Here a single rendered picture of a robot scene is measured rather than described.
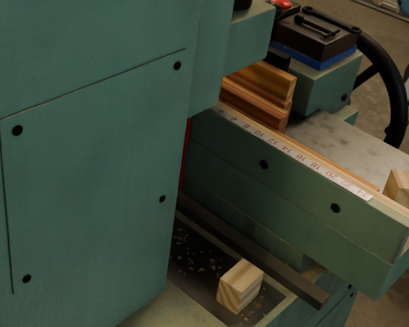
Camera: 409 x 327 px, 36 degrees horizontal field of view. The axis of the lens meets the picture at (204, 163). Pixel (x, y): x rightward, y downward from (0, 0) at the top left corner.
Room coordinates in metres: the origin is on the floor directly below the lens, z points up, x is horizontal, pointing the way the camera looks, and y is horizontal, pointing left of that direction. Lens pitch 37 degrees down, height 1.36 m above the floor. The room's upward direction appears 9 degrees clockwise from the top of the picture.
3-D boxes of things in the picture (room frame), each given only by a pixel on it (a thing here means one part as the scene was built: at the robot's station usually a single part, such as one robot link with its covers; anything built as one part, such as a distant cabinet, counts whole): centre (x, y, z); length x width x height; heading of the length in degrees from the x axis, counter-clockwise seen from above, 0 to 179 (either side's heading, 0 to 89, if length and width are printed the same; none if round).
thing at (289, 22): (0.86, -0.11, 0.99); 0.13 x 0.11 x 0.06; 54
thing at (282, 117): (0.71, -0.02, 0.93); 0.18 x 0.02 x 0.06; 54
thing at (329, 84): (0.86, -0.11, 0.92); 0.15 x 0.13 x 0.09; 54
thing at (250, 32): (0.69, 0.01, 1.03); 0.14 x 0.07 x 0.09; 144
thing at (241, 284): (0.50, -0.06, 0.82); 0.04 x 0.03 x 0.04; 147
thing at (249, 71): (0.78, -0.01, 0.94); 0.21 x 0.01 x 0.08; 54
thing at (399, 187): (0.59, -0.24, 0.92); 0.04 x 0.03 x 0.04; 6
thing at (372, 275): (0.79, -0.06, 0.87); 0.61 x 0.30 x 0.06; 54
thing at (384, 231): (0.67, 0.02, 0.93); 0.60 x 0.02 x 0.06; 54
